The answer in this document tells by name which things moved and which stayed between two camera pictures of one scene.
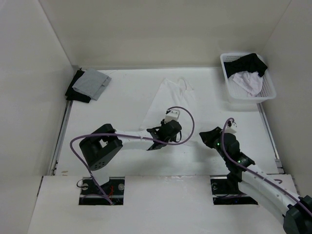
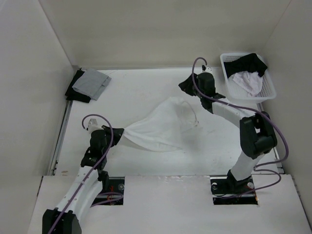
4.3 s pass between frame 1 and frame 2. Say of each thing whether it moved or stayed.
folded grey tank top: stayed
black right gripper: moved
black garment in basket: stayed
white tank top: moved
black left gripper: moved
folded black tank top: stayed
